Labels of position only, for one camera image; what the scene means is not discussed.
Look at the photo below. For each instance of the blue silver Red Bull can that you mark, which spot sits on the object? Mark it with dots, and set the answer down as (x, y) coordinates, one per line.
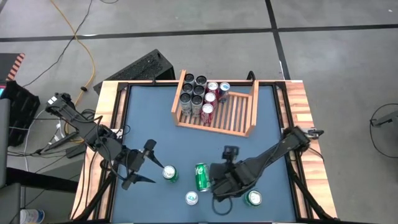
(224, 87)
(191, 198)

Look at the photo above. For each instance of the black power brick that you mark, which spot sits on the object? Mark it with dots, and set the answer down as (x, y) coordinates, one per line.
(76, 151)

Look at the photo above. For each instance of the white can with black lid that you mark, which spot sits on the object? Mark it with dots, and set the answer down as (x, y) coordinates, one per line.
(187, 88)
(199, 90)
(185, 99)
(201, 81)
(196, 101)
(189, 77)

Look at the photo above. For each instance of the red Coca-Cola can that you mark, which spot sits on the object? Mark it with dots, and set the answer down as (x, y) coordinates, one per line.
(207, 109)
(213, 87)
(211, 98)

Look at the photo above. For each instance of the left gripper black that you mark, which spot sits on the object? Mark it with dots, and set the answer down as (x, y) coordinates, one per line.
(133, 160)

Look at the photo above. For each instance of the green Sprite can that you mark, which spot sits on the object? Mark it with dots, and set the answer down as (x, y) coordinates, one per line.
(169, 172)
(202, 177)
(255, 198)

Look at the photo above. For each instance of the wooden slatted shelf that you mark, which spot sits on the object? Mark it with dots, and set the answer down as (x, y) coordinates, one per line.
(179, 93)

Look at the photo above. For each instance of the black metal table frame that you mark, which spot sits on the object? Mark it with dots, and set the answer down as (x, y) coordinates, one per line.
(122, 86)

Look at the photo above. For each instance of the grey cabinet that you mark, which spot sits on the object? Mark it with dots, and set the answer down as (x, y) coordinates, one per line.
(3, 140)

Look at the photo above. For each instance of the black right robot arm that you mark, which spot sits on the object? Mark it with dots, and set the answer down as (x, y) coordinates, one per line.
(280, 149)

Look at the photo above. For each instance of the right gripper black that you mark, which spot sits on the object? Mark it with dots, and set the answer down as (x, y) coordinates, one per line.
(237, 175)

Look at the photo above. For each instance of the black clamp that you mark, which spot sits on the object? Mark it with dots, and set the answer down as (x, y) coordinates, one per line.
(251, 76)

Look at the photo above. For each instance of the black board with orange stripes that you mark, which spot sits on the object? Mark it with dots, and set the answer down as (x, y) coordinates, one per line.
(9, 63)

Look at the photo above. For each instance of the black floor bar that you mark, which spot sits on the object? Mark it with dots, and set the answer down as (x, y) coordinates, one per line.
(37, 179)

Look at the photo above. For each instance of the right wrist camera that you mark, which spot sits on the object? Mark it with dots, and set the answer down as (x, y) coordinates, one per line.
(230, 152)

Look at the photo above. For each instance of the black fabric bag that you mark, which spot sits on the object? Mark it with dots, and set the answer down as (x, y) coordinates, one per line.
(21, 109)

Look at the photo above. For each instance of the white and blue object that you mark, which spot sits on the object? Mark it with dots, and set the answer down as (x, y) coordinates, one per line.
(31, 216)

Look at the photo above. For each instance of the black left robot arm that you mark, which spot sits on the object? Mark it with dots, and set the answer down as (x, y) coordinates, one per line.
(90, 133)

